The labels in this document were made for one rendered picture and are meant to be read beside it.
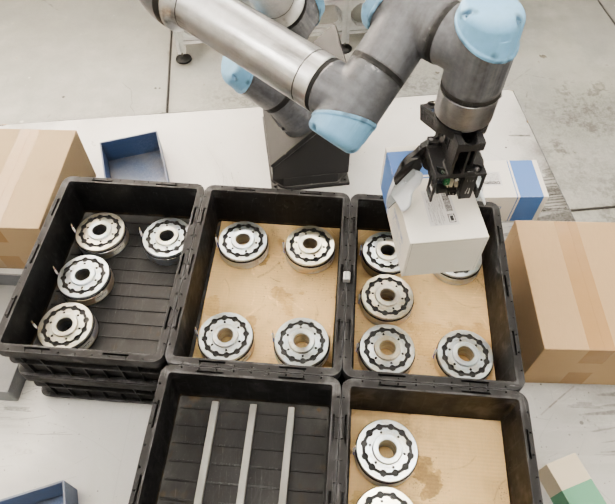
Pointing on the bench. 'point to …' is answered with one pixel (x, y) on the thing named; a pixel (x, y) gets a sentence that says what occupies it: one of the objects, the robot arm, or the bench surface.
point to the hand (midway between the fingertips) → (431, 200)
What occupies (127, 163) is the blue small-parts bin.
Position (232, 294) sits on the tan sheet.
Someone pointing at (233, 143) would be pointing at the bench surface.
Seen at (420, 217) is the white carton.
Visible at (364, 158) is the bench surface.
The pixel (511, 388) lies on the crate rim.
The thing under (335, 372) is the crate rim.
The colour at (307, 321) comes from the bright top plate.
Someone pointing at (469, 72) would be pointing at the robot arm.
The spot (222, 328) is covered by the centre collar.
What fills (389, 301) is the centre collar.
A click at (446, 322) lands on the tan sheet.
